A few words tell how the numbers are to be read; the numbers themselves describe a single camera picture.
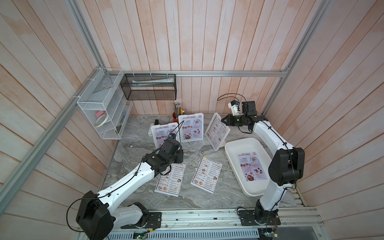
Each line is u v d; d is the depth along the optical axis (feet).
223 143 3.05
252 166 3.04
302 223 2.40
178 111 3.41
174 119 3.52
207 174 2.91
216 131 3.12
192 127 3.22
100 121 2.67
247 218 2.40
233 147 3.23
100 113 2.68
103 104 2.25
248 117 2.25
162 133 2.96
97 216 1.24
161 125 2.89
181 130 3.19
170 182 2.82
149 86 3.40
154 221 2.40
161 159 1.86
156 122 3.63
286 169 1.60
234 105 2.67
